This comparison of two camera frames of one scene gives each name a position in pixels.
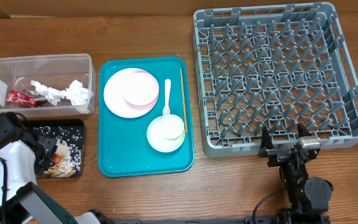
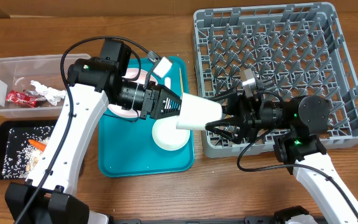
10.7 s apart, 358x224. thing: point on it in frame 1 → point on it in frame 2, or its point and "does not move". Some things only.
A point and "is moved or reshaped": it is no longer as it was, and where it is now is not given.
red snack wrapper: x=25 y=98 does not move
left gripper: x=50 y=143 → x=151 y=106
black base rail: x=247 y=221 does not move
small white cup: x=172 y=127 → x=196 y=112
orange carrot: x=56 y=158 is moved or reshaped
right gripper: x=278 y=155 → x=242 y=108
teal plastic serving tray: x=124 y=149 does not move
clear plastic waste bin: x=55 y=71 does not move
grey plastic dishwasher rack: x=276 y=66 does not move
